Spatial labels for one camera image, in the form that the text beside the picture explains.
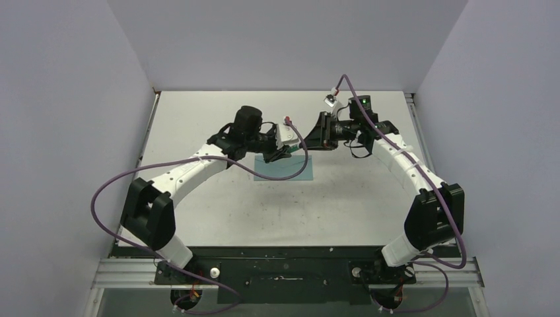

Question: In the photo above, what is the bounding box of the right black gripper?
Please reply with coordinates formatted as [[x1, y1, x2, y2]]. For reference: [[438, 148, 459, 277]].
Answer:
[[298, 113, 357, 152]]

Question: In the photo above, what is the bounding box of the teal envelope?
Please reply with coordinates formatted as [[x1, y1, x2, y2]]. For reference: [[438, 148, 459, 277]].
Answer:
[[254, 153, 314, 181]]

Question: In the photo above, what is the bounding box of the green glue stick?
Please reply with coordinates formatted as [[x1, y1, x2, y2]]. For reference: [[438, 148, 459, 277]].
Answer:
[[288, 145, 300, 153]]

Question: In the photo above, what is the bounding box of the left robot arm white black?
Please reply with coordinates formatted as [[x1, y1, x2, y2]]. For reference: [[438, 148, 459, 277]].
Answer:
[[120, 106, 300, 285]]

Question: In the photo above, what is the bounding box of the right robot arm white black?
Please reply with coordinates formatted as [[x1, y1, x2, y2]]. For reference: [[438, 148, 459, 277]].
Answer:
[[304, 94, 465, 283]]

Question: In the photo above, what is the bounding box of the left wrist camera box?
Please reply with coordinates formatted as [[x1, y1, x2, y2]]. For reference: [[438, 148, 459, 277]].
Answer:
[[275, 123, 300, 149]]

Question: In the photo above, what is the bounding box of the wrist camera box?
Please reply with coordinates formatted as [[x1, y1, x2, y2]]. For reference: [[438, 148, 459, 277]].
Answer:
[[324, 87, 343, 118], [275, 123, 300, 149]]

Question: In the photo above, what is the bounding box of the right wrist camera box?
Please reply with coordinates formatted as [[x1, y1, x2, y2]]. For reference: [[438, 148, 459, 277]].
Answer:
[[324, 87, 343, 118]]

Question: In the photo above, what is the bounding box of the right side aluminium rail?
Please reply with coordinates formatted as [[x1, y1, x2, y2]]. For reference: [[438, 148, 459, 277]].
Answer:
[[403, 91, 441, 178]]

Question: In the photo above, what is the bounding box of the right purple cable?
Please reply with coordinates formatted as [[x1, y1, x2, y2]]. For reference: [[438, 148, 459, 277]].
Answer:
[[337, 74, 468, 314]]

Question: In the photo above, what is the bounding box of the purple cable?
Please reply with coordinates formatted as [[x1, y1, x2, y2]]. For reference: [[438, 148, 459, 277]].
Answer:
[[90, 116, 310, 314], [337, 74, 468, 314]]

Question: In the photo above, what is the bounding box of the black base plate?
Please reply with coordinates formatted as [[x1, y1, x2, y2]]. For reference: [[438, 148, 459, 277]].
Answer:
[[109, 246, 460, 305]]

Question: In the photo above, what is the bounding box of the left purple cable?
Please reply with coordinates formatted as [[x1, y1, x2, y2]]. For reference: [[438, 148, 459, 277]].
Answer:
[[90, 116, 310, 314]]

